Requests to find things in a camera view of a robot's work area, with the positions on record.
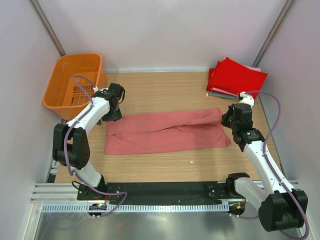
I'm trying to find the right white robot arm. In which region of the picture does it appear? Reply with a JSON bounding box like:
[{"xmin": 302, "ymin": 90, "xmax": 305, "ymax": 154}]
[{"xmin": 221, "ymin": 103, "xmax": 309, "ymax": 232}]

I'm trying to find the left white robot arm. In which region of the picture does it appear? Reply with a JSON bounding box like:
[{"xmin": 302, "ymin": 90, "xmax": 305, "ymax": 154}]
[{"xmin": 52, "ymin": 83, "xmax": 126, "ymax": 200}]

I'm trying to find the grey folded t shirt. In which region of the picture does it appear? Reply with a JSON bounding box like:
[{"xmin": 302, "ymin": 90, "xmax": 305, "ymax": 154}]
[{"xmin": 207, "ymin": 91, "xmax": 239, "ymax": 100}]

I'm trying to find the orange plastic basket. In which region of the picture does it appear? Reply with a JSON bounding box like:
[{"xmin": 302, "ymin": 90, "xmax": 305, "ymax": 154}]
[{"xmin": 43, "ymin": 53, "xmax": 107, "ymax": 121}]

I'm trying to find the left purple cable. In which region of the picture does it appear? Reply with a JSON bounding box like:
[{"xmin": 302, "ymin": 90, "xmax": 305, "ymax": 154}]
[{"xmin": 63, "ymin": 74, "xmax": 129, "ymax": 221}]

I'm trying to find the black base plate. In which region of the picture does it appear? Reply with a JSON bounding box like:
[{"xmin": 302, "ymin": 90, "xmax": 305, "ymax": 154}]
[{"xmin": 76, "ymin": 181, "xmax": 247, "ymax": 201}]

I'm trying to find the right corner metal post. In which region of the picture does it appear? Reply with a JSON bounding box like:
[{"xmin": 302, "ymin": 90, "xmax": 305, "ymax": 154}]
[{"xmin": 252, "ymin": 0, "xmax": 297, "ymax": 68}]

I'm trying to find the corner metal post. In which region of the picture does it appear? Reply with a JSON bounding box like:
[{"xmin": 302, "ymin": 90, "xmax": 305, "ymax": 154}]
[
  {"xmin": 29, "ymin": 0, "xmax": 66, "ymax": 57},
  {"xmin": 252, "ymin": 0, "xmax": 297, "ymax": 68}
]

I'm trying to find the white slotted cable duct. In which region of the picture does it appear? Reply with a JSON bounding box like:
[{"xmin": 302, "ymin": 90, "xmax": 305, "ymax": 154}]
[{"xmin": 42, "ymin": 202, "xmax": 229, "ymax": 213}]

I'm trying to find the left corner metal post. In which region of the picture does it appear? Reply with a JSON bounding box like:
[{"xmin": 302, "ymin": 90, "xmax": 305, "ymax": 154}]
[{"xmin": 29, "ymin": 0, "xmax": 66, "ymax": 57}]

